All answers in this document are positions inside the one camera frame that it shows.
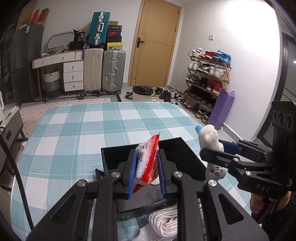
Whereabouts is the beige suitcase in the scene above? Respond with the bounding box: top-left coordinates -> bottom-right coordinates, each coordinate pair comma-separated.
83,48 -> 104,92

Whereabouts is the teal suitcase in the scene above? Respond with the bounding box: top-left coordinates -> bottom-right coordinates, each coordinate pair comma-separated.
88,11 -> 110,46

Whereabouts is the dotted floor rug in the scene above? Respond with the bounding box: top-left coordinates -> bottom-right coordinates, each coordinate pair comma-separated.
20,94 -> 122,138

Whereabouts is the white plush toy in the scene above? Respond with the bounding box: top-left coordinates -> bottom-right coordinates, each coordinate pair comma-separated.
195,125 -> 226,181

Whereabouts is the black storage box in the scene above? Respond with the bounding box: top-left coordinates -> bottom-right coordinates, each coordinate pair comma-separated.
101,135 -> 206,212

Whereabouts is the wooden shoe rack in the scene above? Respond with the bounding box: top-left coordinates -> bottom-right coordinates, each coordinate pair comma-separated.
181,48 -> 232,124

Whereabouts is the silver suitcase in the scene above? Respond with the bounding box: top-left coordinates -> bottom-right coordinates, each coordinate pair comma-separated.
101,50 -> 126,94

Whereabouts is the red white snack packet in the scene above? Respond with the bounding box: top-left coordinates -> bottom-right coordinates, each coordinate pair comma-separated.
133,133 -> 159,193

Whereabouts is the black bag on desk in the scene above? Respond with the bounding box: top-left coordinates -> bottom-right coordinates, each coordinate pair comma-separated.
69,28 -> 85,51

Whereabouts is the stack of shoe boxes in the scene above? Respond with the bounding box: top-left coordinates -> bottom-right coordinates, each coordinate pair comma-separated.
106,21 -> 123,50

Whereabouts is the grey tv cabinet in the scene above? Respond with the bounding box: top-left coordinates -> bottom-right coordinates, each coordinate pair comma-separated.
0,105 -> 28,176

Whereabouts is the wooden door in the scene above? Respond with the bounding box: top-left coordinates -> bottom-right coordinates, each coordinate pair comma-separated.
128,1 -> 182,87

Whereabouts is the person's right hand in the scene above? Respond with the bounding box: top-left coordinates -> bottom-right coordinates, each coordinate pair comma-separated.
249,191 -> 291,215

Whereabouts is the woven laundry basket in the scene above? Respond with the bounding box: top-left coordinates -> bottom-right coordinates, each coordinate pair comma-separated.
44,68 -> 62,99

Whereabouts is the black camera cable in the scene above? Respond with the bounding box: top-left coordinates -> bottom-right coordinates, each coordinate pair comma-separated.
0,134 -> 35,229

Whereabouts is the dark grey refrigerator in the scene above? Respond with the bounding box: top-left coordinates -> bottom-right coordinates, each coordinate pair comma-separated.
11,23 -> 44,105

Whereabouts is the purple bag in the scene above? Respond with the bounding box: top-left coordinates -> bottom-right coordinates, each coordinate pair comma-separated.
208,89 -> 235,130

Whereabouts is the white drawer desk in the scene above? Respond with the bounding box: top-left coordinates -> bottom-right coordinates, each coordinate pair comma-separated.
32,50 -> 84,92

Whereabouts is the white rope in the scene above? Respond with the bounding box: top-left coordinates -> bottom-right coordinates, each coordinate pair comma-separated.
147,204 -> 206,238

